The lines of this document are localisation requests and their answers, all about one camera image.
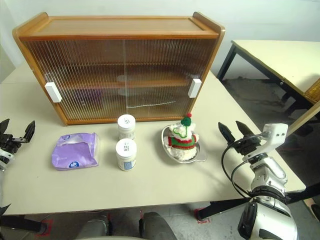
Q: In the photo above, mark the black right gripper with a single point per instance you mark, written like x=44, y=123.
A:
x=250, y=146

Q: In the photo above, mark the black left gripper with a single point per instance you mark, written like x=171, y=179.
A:
x=11, y=143

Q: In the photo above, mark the silver metal bowl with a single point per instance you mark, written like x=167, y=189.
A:
x=201, y=156

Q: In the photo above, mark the white plush toy green hat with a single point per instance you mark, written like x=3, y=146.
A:
x=181, y=142

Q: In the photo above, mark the purple tissue pack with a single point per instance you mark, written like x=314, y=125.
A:
x=72, y=152

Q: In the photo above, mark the ribbed clear sliding door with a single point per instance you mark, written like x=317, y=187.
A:
x=87, y=75
x=162, y=65

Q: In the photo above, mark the white-lidded salad dressing jar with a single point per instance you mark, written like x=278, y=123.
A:
x=126, y=155
x=126, y=127

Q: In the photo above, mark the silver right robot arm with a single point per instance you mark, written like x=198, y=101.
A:
x=270, y=217

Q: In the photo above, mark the wooden cabinet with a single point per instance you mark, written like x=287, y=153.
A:
x=120, y=27

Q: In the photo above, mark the black table leg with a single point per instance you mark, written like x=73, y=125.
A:
x=22, y=223
x=225, y=206

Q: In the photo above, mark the beige side table black legs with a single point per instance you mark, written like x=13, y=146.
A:
x=275, y=57

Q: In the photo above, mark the wicker basket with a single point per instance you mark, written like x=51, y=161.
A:
x=313, y=91

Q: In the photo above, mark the grey rounded shell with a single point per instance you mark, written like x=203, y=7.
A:
x=93, y=230
x=157, y=227

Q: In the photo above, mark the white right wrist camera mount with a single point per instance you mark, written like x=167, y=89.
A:
x=276, y=132

